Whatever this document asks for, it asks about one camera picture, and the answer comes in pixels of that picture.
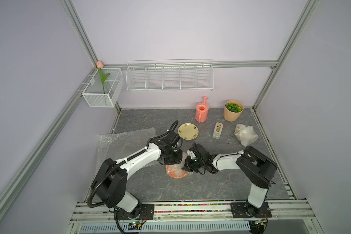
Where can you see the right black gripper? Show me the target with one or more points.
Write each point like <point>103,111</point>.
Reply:
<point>186,166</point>

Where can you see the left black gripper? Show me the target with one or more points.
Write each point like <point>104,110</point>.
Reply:
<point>178,160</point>

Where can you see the cream beige plate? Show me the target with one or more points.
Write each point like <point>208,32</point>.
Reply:
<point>188,131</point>

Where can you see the orange plate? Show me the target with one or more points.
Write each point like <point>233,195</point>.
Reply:
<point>176,171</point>

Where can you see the bubble wrap sheet pile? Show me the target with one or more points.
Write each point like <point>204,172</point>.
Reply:
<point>121,145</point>

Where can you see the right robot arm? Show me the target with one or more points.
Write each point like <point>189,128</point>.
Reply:
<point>257,167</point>

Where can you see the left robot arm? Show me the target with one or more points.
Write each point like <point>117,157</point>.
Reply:
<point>109,186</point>

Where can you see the pink watering can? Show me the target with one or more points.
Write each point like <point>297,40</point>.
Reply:
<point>202,110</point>

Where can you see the potted green plant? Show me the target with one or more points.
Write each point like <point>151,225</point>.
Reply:
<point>232,111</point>

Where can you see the pink artificial tulip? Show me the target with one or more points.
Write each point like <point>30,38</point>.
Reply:
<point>103,76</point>

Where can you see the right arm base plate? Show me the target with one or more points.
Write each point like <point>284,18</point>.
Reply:
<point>246,210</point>

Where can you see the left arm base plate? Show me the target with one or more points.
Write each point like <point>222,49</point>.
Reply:
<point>141,212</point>

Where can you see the long white wire basket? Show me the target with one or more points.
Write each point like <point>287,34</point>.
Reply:
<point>170,74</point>

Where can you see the small white wire basket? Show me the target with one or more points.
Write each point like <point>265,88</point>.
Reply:
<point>93,92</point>

